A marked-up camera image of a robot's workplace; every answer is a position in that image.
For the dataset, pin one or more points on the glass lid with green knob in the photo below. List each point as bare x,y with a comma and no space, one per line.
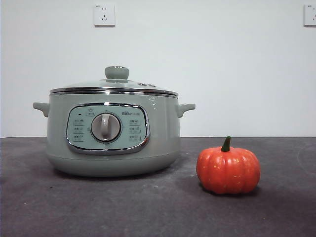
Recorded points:
117,72

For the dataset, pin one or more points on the orange pumpkin with green stem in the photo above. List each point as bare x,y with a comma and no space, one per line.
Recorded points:
228,170

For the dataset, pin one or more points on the pale green electric cooking pot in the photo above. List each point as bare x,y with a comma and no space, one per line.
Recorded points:
160,128

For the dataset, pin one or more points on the white wall socket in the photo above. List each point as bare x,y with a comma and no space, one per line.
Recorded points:
310,15
104,15

